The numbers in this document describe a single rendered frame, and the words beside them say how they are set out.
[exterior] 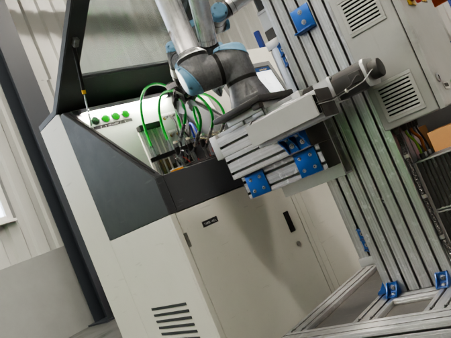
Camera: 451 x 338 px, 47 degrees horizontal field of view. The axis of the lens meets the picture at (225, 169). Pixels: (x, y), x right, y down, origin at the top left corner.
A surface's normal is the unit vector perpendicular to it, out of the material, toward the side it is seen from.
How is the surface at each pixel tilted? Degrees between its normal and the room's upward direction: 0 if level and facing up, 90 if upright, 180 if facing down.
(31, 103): 90
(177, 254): 90
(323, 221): 90
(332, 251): 90
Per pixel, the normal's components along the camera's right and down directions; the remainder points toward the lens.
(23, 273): 0.70, -0.33
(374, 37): -0.61, 0.21
